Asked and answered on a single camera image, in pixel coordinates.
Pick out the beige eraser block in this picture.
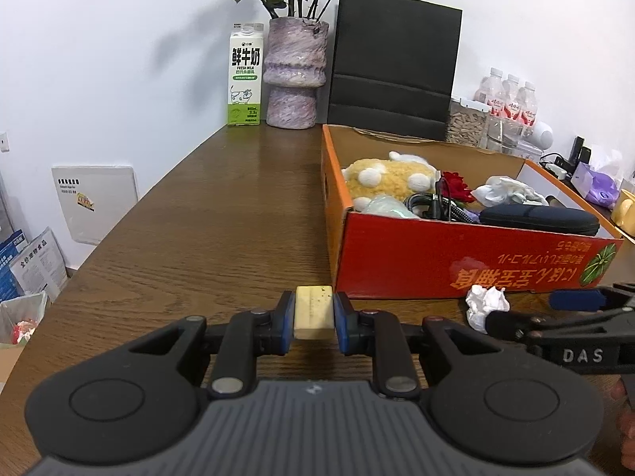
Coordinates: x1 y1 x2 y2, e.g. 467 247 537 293
294 285 334 342

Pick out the small white tissue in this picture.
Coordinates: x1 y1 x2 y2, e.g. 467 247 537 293
465 284 511 334

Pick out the red cardboard box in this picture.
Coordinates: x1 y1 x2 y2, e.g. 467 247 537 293
320 124 626 301

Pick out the jar of wooden pegs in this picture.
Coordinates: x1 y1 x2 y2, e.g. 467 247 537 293
445 98 492 148

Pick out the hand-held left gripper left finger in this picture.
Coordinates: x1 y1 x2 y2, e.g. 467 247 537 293
126 290 298 401

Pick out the wooden desktop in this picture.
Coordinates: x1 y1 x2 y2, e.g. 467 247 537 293
0 121 635 476

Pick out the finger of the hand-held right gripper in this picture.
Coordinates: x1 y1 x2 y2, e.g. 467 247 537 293
485 307 635 343
548 282 635 313

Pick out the white wall panel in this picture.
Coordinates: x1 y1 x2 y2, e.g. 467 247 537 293
51 165 140 246

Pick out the purple tissue pack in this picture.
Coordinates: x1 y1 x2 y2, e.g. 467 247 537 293
570 149 623 209

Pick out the purple marbled vase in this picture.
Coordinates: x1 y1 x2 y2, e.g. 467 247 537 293
263 16 329 129

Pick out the red artificial rose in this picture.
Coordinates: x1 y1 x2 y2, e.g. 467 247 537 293
439 171 477 204

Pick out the large crumpled white tissue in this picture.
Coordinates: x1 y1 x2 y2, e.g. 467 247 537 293
471 175 550 207

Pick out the black braided cable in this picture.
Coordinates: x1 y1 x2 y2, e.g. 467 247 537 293
404 176 479 224

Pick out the yellow and white plush sheep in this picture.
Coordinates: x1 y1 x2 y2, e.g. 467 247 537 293
341 151 440 211

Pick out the person's right hand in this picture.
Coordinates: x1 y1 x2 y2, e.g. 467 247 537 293
609 384 635 457

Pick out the black phone stand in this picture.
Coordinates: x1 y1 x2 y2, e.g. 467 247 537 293
568 136 593 167

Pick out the white printed packet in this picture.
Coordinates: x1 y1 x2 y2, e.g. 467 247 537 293
10 227 69 293

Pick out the clear glass cup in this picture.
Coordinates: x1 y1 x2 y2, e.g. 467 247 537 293
486 119 521 154

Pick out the black glasses case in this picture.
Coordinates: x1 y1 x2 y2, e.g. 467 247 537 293
479 203 601 237

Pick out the black paper bag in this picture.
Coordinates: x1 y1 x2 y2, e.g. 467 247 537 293
326 0 463 142

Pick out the blue and white packet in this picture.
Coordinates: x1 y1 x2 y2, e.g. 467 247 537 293
0 230 25 303

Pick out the pink label water bottle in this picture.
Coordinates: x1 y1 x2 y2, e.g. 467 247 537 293
473 67 504 116
501 73 523 121
516 81 539 127

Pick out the green and white milk carton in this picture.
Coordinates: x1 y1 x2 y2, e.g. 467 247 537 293
227 22 265 127

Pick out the white charger with cables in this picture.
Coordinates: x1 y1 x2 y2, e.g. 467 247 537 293
538 154 571 174

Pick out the white lined trash bin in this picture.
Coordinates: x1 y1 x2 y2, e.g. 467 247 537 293
0 292 50 348

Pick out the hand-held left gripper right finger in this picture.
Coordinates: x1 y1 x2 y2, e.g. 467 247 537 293
333 292 502 401

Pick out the pale green plastic bag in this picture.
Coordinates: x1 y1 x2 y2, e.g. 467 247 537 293
362 196 422 219

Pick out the yellow mug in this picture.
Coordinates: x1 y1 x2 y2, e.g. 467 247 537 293
610 193 635 245

